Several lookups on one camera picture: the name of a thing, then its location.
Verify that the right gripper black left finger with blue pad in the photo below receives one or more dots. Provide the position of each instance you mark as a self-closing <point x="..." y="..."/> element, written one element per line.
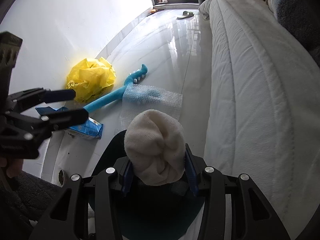
<point x="67" y="215"/>

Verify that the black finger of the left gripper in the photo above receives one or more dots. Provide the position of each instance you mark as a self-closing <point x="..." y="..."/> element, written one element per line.
<point x="31" y="127"/>
<point x="24" y="100"/>

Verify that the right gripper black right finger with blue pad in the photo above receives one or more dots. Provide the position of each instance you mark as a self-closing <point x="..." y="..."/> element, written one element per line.
<point x="231" y="204"/>

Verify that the bubble wrap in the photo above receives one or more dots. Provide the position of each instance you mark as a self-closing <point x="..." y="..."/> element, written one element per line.
<point x="139" y="98"/>

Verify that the white sock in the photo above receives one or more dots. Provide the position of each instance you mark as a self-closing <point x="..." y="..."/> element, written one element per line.
<point x="154" y="143"/>

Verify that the black trash bin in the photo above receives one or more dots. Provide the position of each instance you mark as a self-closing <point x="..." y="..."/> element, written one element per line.
<point x="155" y="212"/>

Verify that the person's left hand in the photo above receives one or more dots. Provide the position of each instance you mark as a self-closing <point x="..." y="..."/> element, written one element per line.
<point x="13" y="166"/>

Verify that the blue snack bag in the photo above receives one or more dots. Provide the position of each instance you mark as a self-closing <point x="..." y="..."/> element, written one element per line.
<point x="91" y="129"/>

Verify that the crumpled yellow plastic bag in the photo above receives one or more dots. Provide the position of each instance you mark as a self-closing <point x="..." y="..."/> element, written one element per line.
<point x="90" y="79"/>

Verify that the blue toy guitar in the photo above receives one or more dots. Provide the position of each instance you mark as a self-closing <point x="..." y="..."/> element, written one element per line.
<point x="117" y="94"/>

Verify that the grey bed mattress sheet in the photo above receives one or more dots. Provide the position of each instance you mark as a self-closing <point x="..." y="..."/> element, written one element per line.
<point x="264" y="108"/>

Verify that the green slipper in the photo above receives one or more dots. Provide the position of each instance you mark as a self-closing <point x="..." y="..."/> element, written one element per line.
<point x="185" y="14"/>

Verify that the dark grey fleece blanket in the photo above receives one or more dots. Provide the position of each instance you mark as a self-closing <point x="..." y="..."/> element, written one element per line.
<point x="299" y="21"/>

